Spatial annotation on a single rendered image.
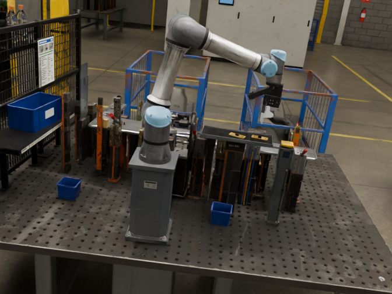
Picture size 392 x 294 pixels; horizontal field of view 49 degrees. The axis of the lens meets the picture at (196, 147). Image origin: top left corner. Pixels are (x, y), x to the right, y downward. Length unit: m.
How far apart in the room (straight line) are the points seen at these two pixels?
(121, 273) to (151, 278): 0.15
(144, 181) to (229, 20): 8.53
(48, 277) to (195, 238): 0.72
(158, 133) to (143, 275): 0.71
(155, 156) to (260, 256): 0.69
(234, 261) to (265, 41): 8.64
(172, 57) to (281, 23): 8.50
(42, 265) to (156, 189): 0.66
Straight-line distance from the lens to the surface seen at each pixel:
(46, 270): 2.22
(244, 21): 10.30
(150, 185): 1.96
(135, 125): 2.68
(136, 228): 2.09
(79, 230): 2.20
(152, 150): 1.92
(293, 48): 10.50
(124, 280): 2.21
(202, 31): 1.84
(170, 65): 1.97
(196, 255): 2.06
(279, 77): 2.12
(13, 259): 3.23
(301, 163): 2.42
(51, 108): 2.54
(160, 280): 2.18
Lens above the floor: 1.91
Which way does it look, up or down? 22 degrees down
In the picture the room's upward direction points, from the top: 7 degrees clockwise
